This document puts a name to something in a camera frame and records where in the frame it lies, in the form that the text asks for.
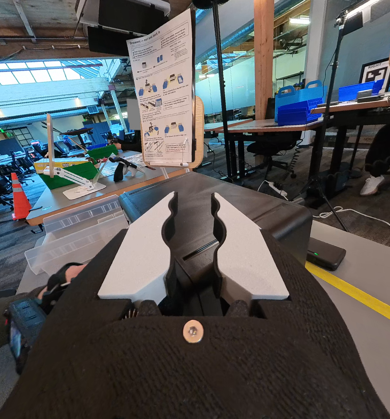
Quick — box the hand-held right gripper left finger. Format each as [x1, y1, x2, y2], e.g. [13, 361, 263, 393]
[98, 191, 178, 304]

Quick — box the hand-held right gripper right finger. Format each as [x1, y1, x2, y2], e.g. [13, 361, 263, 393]
[211, 192, 290, 304]

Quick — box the clear plastic bin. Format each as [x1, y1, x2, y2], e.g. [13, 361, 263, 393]
[25, 195, 130, 275]

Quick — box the black drawer cabinet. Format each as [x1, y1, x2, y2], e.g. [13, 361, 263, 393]
[118, 171, 313, 316]

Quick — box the person's left hand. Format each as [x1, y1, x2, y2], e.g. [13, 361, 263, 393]
[38, 263, 88, 303]

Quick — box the white power strip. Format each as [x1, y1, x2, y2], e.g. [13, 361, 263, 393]
[258, 180, 289, 197]

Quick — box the black power bank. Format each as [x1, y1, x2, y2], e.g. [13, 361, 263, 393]
[306, 236, 347, 271]

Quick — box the spare hand-held gripper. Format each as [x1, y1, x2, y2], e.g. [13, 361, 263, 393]
[108, 156, 156, 182]

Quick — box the grey table wooden edge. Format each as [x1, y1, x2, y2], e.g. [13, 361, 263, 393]
[26, 160, 189, 226]

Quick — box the orange traffic cone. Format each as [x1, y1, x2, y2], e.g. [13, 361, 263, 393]
[10, 172, 33, 220]

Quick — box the yellow cardboard box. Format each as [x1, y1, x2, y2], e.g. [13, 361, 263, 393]
[34, 157, 96, 174]

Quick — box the yellow tape strip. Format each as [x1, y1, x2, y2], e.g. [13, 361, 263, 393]
[306, 261, 390, 328]

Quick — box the black sandbag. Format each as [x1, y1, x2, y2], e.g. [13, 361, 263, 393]
[326, 170, 351, 194]

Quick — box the wooden top desk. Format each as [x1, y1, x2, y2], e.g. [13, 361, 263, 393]
[203, 118, 328, 184]
[311, 96, 390, 194]

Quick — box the wooden sheet holder board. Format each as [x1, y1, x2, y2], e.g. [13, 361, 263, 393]
[142, 95, 205, 179]

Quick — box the stack of blue bins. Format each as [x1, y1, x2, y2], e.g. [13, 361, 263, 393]
[274, 79, 328, 126]

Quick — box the printed instruction sheet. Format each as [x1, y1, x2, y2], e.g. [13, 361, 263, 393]
[126, 8, 195, 166]

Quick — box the black stand pole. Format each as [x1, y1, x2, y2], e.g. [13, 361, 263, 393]
[192, 0, 245, 184]

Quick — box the blue plastic bin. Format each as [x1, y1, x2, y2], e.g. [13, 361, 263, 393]
[338, 79, 390, 99]

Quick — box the wooden pillar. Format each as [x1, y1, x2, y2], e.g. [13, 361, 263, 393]
[253, 0, 275, 113]

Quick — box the black white tag board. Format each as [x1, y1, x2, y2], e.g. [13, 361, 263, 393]
[359, 59, 390, 94]

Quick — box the black white overhead fixture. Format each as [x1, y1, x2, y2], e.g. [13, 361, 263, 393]
[75, 0, 171, 56]

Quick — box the black tripod light stand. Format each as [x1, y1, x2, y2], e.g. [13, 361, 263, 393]
[301, 0, 383, 233]

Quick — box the white cable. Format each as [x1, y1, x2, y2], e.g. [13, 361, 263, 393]
[313, 206, 390, 230]

